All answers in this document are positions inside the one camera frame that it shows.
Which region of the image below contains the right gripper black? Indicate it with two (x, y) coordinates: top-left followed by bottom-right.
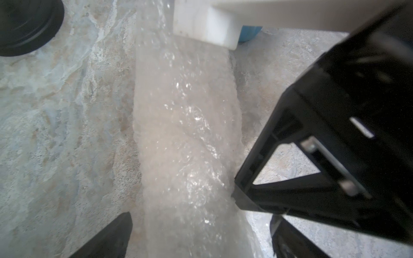
(293, 1), (413, 245)

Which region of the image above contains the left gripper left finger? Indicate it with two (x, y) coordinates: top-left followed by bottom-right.
(70, 212), (133, 258)

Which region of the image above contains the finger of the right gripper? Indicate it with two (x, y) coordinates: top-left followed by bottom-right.
(234, 89), (323, 194)
(233, 173), (387, 232)

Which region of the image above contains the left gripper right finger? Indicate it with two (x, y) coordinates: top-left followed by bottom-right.
(270, 215), (329, 258)

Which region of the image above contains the clear bubble wrap sheet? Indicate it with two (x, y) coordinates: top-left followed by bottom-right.
(133, 1), (262, 258)

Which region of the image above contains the blue ribbed vase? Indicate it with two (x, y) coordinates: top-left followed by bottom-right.
(238, 26), (262, 44)

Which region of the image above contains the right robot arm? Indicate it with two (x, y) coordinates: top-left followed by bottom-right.
(173, 1), (413, 245)

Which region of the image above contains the black microphone stand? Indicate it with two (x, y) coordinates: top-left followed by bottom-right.
(1, 0), (65, 57)

